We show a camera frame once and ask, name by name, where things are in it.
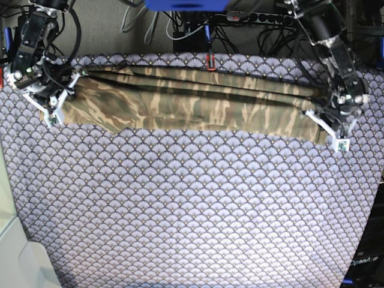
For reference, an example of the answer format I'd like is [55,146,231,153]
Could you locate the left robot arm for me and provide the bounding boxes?
[285,1,370,152]

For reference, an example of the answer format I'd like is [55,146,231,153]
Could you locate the white plastic bin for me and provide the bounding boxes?
[1,153,61,287]

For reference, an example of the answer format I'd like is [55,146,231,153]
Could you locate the camouflage T-shirt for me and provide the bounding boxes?
[62,66,327,145]

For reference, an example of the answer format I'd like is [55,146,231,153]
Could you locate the black OpenArm box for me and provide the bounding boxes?
[341,183,383,287]

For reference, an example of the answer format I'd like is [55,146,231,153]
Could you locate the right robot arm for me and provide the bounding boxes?
[4,1,84,127]

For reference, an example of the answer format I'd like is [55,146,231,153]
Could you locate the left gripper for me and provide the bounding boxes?
[304,87,370,152]

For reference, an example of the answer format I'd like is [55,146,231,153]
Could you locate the blue plastic mount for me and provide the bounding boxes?
[145,0,229,12]

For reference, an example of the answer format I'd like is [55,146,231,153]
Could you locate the black power strip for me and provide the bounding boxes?
[226,12,295,27]

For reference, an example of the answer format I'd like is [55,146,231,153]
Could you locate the purple fan-pattern table cloth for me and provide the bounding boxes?
[1,53,383,287]

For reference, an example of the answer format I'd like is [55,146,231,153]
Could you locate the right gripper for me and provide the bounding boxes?
[5,59,87,128]

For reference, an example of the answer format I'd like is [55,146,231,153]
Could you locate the red and black clamp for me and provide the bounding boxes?
[206,53,216,71]

